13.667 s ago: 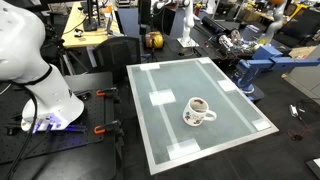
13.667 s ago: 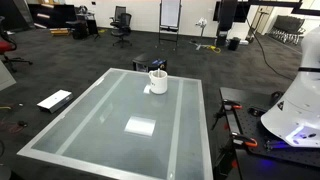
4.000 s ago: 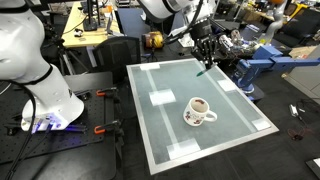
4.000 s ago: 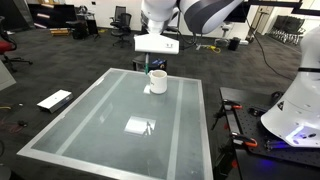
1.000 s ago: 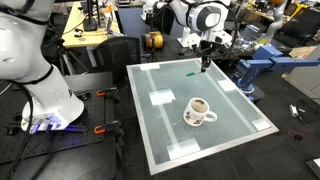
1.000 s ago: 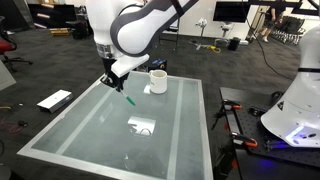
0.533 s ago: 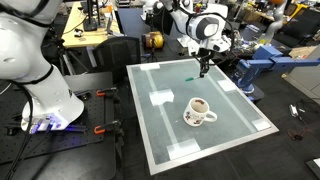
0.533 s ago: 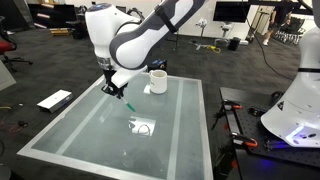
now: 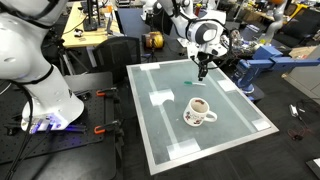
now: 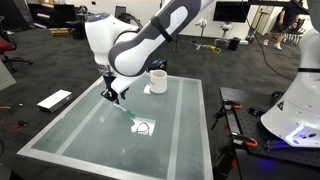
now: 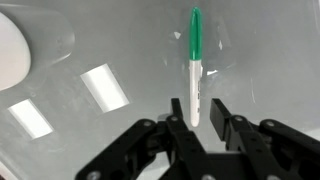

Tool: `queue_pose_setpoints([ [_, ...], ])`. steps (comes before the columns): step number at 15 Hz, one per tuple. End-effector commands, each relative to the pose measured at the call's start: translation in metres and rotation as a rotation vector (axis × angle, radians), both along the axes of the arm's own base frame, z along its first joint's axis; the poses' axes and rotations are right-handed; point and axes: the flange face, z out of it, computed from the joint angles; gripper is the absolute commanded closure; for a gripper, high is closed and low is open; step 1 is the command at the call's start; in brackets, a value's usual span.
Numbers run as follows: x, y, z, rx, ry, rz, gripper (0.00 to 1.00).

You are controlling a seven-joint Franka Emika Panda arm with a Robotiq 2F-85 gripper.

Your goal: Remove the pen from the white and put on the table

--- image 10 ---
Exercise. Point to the stacked black chairs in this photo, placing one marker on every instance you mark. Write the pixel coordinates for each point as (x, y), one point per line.
(295, 33)

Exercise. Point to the black wall monitor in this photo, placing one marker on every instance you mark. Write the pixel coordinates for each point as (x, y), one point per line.
(230, 11)

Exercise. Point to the black low box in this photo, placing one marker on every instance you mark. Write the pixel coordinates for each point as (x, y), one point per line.
(158, 63)

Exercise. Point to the small black floor object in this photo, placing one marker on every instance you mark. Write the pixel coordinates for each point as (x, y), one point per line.
(22, 123)

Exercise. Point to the grey slanted panel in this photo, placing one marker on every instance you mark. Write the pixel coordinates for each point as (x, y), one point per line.
(5, 78)

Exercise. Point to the white flat box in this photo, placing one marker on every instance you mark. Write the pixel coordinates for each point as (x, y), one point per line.
(53, 100)

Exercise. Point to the glass top metal table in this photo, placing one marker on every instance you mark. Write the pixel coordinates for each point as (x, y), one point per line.
(100, 140)

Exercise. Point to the black round knob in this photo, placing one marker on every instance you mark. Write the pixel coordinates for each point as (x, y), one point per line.
(255, 111)

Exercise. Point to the white ceramic mug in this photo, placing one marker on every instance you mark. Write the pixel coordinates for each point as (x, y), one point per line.
(159, 85)

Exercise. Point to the white tripod stand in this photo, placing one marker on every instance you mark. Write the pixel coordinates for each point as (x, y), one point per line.
(201, 23)

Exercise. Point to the black cluttered desk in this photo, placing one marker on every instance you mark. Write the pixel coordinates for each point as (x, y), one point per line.
(80, 30)

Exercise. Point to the black trash bin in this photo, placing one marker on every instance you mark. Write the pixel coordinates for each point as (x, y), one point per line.
(234, 43)

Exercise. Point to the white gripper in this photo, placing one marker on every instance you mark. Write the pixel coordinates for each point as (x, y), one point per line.
(120, 85)

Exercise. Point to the red office chair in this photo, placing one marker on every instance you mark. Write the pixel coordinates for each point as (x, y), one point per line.
(5, 46)

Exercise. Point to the grey floor bin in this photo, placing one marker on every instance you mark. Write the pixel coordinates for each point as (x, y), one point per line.
(220, 42)

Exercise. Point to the yellow wooden box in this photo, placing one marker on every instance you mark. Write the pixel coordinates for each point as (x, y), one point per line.
(60, 32)

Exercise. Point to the black overhead beam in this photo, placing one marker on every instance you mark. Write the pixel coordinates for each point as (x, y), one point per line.
(266, 2)

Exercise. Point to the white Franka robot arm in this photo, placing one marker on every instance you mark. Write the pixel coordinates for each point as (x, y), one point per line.
(133, 56)

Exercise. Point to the black breadboard robot table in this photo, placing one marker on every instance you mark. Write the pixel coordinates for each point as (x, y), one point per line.
(253, 130)

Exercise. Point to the black shelf cabinet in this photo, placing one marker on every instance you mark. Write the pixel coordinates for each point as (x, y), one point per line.
(63, 13)

